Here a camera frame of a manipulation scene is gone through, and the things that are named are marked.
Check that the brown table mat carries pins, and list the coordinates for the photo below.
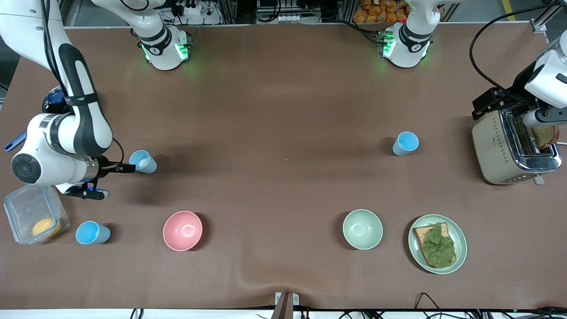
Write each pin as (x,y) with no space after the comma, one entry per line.
(283,110)

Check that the pale green bowl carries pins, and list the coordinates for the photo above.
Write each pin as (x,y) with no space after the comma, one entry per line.
(362,229)

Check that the metal table clamp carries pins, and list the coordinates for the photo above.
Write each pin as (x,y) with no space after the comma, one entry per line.
(286,303)

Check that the beige and chrome toaster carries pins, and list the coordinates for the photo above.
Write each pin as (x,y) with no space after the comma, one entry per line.
(496,150)

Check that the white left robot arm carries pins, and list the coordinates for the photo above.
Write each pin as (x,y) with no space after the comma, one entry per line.
(405,44)

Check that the pink bowl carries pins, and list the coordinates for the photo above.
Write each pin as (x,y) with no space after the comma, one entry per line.
(182,230)

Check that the bag of orange snacks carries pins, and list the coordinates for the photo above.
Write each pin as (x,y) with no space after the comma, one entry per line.
(376,13)

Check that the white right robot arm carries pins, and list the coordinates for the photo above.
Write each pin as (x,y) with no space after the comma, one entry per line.
(84,124)

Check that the green lettuce leaf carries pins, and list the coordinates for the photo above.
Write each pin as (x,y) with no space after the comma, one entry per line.
(438,248)

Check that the clear container with blue rim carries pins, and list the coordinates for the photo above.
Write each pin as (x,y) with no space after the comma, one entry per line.
(26,212)

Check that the glass lid with blue knob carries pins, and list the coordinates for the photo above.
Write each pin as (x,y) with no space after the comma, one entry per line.
(55,95)

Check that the white power strip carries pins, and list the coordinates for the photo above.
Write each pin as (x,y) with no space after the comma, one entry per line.
(297,18)
(195,9)

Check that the light blue plastic cup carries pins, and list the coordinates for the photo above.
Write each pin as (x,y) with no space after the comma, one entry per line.
(148,165)
(91,233)
(405,142)

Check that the yellow fruit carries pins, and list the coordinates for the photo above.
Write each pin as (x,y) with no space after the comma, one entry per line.
(46,227)

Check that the toast slice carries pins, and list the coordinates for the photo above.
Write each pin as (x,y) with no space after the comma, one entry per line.
(418,232)

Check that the pale green plate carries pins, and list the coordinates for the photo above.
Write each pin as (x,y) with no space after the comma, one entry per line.
(460,243)

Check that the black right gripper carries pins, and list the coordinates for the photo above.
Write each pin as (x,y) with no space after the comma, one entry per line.
(104,164)

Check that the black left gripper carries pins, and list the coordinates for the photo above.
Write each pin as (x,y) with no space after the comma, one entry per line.
(519,92)

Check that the brown bread slice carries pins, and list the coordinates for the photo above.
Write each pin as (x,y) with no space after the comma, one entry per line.
(545,136)

